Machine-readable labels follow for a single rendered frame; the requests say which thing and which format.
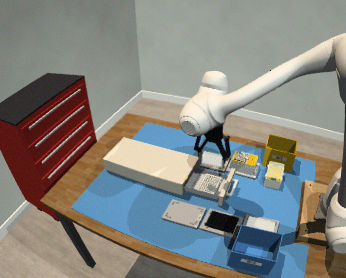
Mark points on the blue open-top bin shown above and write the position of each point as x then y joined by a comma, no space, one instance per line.
255,242

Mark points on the black multi-well plate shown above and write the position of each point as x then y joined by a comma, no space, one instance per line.
223,221

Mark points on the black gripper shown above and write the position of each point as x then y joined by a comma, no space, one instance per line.
216,134

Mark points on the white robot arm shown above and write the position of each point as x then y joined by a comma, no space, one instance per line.
209,110

